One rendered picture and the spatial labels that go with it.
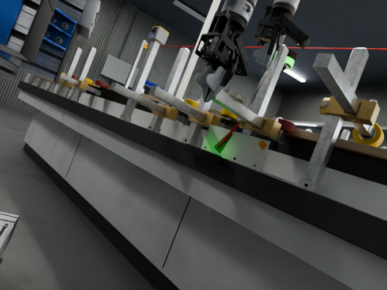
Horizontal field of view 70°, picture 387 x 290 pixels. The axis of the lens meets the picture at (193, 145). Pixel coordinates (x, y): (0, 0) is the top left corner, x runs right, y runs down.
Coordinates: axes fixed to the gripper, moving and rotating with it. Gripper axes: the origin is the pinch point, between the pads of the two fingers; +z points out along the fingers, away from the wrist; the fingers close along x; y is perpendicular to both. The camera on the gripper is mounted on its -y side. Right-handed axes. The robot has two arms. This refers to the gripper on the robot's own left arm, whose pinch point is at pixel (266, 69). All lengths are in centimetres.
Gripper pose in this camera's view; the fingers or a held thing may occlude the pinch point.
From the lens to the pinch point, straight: 93.6
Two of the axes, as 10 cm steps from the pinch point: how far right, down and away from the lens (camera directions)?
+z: -3.7, 9.3, -0.1
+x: -3.7, -1.6, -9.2
